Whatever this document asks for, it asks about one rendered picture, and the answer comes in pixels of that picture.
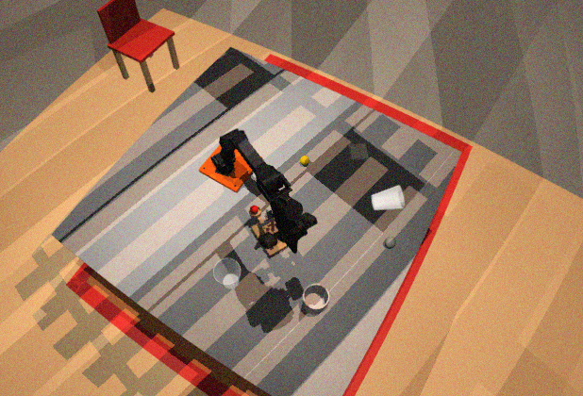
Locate white paper cup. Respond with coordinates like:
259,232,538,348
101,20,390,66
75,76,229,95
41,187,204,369
371,186,405,210
213,258,241,289

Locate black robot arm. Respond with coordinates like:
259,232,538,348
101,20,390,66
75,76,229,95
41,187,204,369
210,128,311,241

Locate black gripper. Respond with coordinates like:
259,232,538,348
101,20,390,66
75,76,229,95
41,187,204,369
258,212,317,253

